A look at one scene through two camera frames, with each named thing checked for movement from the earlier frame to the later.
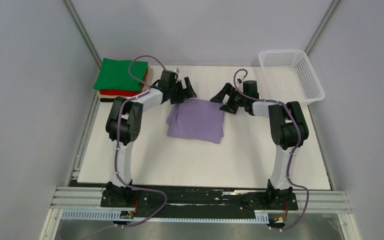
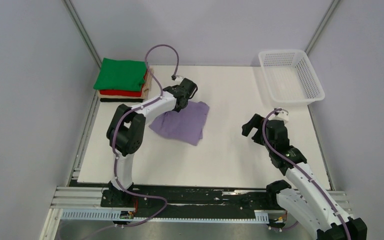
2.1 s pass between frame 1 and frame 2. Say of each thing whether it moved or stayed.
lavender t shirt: moved
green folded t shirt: stayed
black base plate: stayed
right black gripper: moved
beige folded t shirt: stayed
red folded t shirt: stayed
